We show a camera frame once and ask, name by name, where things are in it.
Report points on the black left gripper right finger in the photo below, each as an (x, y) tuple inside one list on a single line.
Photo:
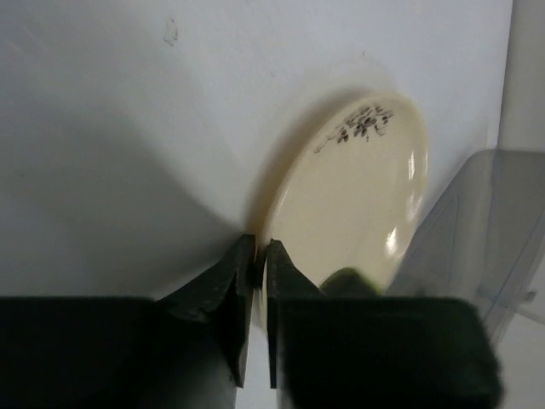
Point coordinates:
[(330, 351)]

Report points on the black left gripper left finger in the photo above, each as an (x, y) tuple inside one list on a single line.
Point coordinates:
[(186, 350)]

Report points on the cream plate with dark brushstroke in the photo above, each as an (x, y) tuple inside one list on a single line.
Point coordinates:
[(352, 196)]

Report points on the clear plastic bin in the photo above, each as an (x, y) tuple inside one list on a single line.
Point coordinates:
[(483, 241)]

